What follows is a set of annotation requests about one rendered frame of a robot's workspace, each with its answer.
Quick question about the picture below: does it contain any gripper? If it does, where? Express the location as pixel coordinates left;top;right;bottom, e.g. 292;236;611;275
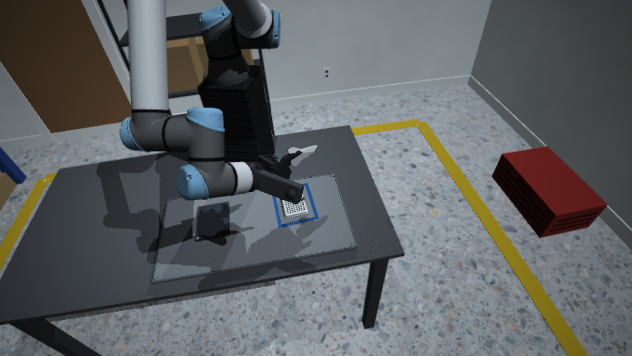
245;145;318;193

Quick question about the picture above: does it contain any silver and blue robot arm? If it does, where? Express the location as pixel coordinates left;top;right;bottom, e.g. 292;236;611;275
120;0;304;204

